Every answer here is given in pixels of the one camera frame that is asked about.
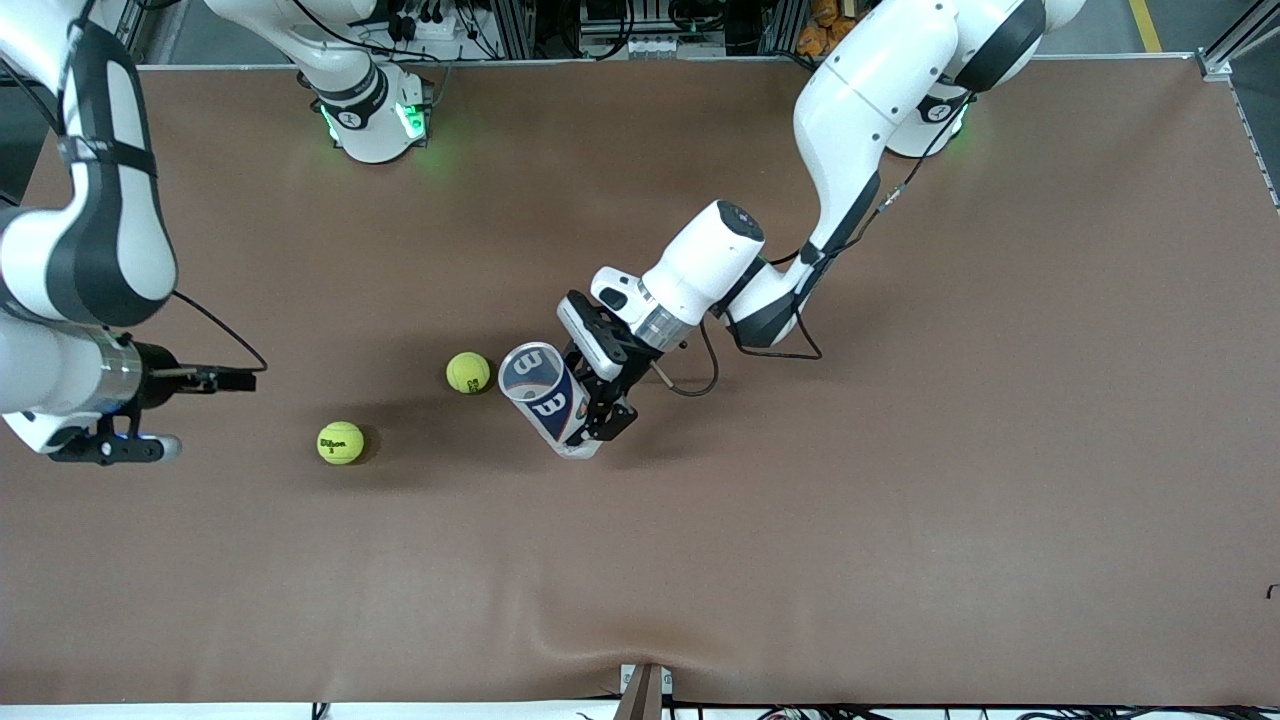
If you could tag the brown table mat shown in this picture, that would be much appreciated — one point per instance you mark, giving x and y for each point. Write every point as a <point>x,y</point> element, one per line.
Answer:
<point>640,560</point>

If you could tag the yellow tennis ball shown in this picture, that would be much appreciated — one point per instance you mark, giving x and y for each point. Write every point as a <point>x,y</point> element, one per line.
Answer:
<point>340,442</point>
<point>468,372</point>

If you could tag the clear tennis ball can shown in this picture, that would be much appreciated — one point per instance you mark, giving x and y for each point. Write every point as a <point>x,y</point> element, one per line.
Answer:
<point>540,395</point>

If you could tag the orange netted bag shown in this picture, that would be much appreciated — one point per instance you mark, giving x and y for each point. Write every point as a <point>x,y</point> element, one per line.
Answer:
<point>820,28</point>

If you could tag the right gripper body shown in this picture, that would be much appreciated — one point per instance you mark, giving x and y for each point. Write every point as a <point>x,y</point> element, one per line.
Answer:
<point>157,388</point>

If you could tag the white power strip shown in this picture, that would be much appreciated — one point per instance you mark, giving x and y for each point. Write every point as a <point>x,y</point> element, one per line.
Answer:
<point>650,46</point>

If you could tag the socket strip with black plugs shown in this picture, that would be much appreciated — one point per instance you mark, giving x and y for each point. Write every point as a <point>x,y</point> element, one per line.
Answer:
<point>430,25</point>

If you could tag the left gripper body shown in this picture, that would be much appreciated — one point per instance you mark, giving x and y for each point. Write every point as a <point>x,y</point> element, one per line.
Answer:
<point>617,357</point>

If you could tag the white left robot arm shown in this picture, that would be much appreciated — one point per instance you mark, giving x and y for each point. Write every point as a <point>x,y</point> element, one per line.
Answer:
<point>860,100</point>

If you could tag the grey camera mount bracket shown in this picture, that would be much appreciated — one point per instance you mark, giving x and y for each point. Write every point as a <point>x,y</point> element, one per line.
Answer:
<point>640,692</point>

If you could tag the aluminium frame rail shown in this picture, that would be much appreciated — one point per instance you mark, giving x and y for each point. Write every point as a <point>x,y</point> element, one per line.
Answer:
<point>1235,35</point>

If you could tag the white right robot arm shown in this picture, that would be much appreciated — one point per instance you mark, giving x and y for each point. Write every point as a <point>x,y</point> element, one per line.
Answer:
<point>100,250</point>

